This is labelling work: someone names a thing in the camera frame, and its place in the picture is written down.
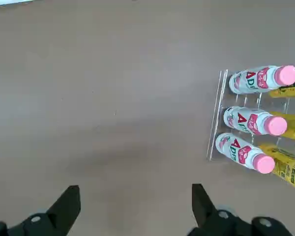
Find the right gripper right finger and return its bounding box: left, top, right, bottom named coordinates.
left=186, top=183, right=295, bottom=236

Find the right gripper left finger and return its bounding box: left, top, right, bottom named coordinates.
left=0, top=185, right=82, bottom=236

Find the clear stepped bottle shelf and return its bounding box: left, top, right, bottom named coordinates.
left=206, top=69, right=295, bottom=163

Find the pink-capped white bottle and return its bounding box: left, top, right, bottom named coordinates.
left=214, top=132, right=276, bottom=175
left=223, top=106, right=288, bottom=136
left=229, top=64, right=295, bottom=95

